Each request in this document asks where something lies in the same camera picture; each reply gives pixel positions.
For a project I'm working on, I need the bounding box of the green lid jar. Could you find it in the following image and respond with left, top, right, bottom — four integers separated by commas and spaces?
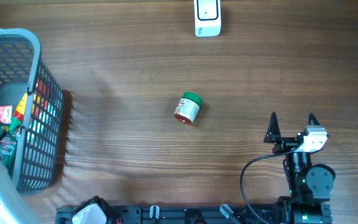
174, 91, 203, 124

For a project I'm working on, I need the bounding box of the red sauce bottle green cap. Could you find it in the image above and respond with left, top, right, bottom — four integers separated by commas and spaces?
9, 93, 28, 133

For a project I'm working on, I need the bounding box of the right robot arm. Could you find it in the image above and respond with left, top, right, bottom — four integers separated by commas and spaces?
264, 112, 336, 224

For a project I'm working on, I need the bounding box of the white barcode scanner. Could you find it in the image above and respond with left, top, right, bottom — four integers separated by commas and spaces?
193, 0, 222, 37

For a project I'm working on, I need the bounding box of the green glove package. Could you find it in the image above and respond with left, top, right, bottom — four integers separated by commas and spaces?
0, 124, 17, 176

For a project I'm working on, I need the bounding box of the small red box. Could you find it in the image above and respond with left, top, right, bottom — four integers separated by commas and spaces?
0, 105, 12, 124

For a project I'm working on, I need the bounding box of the grey plastic mesh basket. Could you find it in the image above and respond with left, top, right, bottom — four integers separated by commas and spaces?
0, 29, 64, 195

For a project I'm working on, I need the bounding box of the right camera cable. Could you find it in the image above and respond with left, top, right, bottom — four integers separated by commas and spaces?
240, 142, 304, 224

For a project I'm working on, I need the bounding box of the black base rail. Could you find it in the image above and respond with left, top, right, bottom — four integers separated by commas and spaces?
55, 204, 333, 224

